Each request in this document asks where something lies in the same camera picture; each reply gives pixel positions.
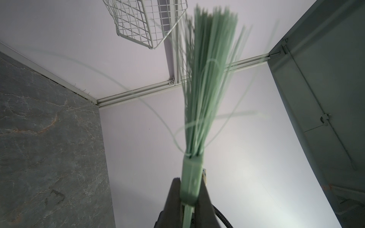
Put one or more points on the aluminium frame profiles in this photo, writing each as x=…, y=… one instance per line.
x=319, y=17

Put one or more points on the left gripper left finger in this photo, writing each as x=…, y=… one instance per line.
x=171, y=215

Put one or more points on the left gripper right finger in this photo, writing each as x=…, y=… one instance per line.
x=204, y=213

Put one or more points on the long white wire basket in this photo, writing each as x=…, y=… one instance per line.
x=147, y=23

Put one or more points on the mint green hand brush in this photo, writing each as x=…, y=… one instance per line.
x=207, y=43

